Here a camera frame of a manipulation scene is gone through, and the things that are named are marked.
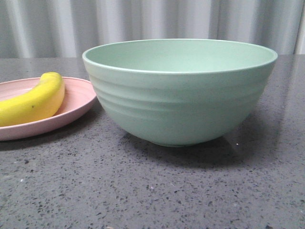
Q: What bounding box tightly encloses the yellow banana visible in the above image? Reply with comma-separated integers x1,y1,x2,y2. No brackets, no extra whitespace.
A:
0,72,65,127

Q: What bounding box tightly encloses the white pleated curtain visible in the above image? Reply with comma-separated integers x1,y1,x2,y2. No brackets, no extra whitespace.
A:
0,0,305,58

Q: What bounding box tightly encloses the pink plate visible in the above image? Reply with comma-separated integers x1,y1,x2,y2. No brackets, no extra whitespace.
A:
0,77,96,141

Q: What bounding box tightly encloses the green ribbed bowl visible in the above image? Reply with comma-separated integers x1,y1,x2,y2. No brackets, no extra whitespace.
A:
82,39,278,147

